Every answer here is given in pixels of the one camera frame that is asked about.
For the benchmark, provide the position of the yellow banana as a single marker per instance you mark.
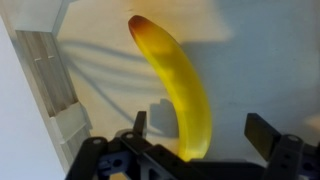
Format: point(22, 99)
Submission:
point(180, 86)

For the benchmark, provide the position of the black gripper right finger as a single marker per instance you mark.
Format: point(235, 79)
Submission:
point(290, 156)

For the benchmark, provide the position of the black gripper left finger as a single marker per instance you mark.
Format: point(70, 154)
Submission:
point(140, 160)

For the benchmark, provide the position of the light wooden slotted tray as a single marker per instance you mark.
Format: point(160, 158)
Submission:
point(100, 83)

